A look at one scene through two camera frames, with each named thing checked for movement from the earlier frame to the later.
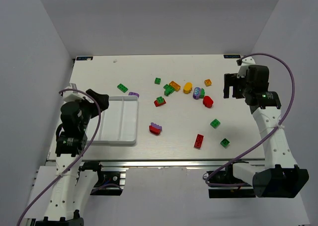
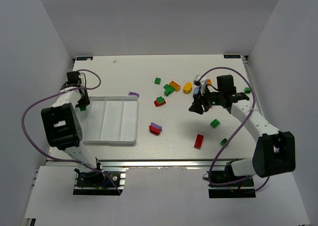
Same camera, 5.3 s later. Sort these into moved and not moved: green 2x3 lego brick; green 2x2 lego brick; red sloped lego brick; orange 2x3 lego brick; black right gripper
Moved: green 2x3 lego brick; black right gripper
Not moved: red sloped lego brick; green 2x2 lego brick; orange 2x3 lego brick
